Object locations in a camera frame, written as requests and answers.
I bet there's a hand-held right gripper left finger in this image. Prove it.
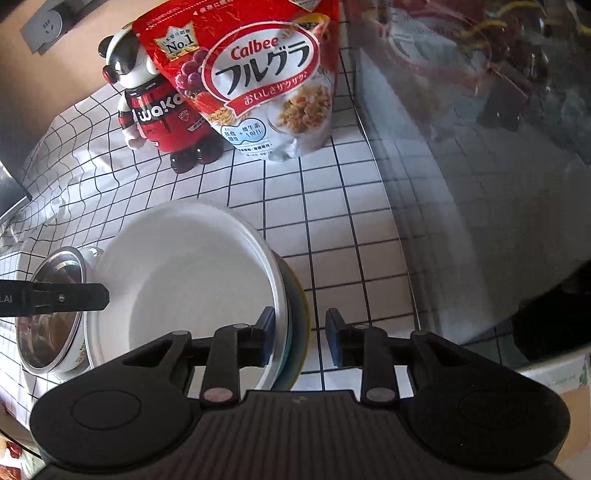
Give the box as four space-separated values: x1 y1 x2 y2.
104 306 277 404

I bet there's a blue bowl with white inside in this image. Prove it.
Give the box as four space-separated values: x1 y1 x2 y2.
276 257 304 389

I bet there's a cardboard box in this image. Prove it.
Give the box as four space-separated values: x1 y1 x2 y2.
516 344 591 480

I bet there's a red black bear figurine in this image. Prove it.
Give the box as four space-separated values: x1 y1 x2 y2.
102 22 225 175

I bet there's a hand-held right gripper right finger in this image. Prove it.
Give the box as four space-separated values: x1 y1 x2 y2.
325 309 491 404

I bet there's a red cereal bag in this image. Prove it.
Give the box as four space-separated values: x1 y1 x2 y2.
133 0 341 162

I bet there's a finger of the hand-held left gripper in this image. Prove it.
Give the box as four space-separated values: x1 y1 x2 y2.
0 279 111 318

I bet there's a steel bowl with white shell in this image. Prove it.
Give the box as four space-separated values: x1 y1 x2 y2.
15 246 106 382

